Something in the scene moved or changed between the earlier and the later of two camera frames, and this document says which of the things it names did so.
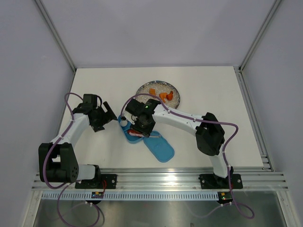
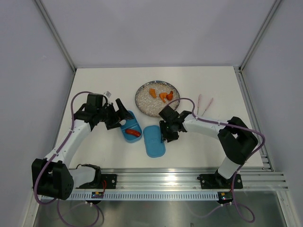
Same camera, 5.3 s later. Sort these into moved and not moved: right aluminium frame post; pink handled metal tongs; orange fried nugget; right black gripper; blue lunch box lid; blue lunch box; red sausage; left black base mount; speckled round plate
Moved: pink handled metal tongs; blue lunch box lid; right black gripper
Not moved: speckled round plate; orange fried nugget; left black base mount; right aluminium frame post; blue lunch box; red sausage
